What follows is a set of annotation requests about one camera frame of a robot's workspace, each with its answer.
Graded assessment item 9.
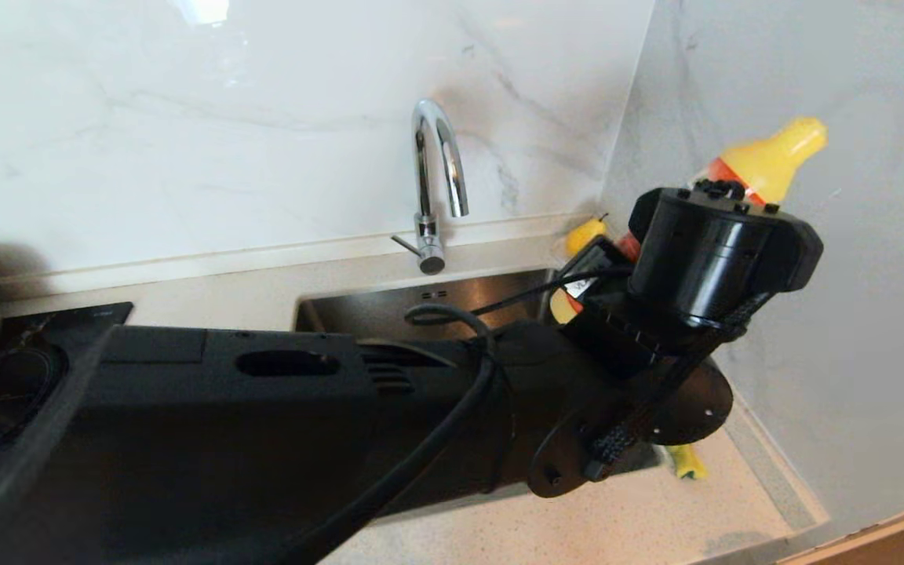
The yellow capped dish soap bottle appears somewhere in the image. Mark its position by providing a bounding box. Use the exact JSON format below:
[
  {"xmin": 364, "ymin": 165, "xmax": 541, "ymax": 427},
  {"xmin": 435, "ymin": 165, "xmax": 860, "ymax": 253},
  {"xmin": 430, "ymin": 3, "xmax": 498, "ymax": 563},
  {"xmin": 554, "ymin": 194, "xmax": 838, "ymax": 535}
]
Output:
[{"xmin": 549, "ymin": 116, "xmax": 828, "ymax": 325}]

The yellow green sponge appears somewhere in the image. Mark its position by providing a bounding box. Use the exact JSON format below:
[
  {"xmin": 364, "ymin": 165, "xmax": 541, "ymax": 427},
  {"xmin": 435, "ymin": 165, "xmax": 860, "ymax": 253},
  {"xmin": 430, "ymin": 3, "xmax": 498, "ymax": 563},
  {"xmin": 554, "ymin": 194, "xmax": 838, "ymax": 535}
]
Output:
[{"xmin": 665, "ymin": 443, "xmax": 710, "ymax": 482}]

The yellow pear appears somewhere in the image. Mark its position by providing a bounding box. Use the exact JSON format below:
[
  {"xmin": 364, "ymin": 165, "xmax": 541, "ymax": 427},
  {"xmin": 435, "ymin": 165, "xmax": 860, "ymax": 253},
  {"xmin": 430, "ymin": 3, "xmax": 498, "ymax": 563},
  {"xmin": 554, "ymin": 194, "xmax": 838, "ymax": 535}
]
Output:
[{"xmin": 566, "ymin": 217, "xmax": 608, "ymax": 256}]

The chrome gooseneck faucet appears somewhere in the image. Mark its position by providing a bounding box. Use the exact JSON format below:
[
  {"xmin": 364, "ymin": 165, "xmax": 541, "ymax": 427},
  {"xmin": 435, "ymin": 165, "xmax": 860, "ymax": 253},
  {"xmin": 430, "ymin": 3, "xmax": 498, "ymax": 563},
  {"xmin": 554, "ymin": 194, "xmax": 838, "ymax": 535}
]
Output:
[{"xmin": 391, "ymin": 98, "xmax": 471, "ymax": 275}]

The black induction cooktop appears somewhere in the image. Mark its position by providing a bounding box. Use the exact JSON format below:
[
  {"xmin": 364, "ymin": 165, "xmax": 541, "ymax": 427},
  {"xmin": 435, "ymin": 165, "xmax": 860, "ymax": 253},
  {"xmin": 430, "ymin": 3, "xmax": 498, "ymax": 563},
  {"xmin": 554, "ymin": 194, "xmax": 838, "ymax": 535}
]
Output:
[{"xmin": 0, "ymin": 302, "xmax": 133, "ymax": 472}]

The black braided cable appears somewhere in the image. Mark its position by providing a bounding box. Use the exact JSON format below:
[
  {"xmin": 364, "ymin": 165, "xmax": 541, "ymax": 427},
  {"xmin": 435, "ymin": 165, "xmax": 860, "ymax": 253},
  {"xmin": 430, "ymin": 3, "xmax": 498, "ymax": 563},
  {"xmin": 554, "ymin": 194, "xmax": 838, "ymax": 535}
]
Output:
[{"xmin": 584, "ymin": 292, "xmax": 775, "ymax": 481}]

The black smooth arm cable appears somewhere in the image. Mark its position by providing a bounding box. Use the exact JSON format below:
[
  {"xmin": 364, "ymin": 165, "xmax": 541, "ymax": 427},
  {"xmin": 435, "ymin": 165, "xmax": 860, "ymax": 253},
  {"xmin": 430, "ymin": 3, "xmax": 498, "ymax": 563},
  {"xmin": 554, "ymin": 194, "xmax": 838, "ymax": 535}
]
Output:
[{"xmin": 279, "ymin": 267, "xmax": 635, "ymax": 565}]

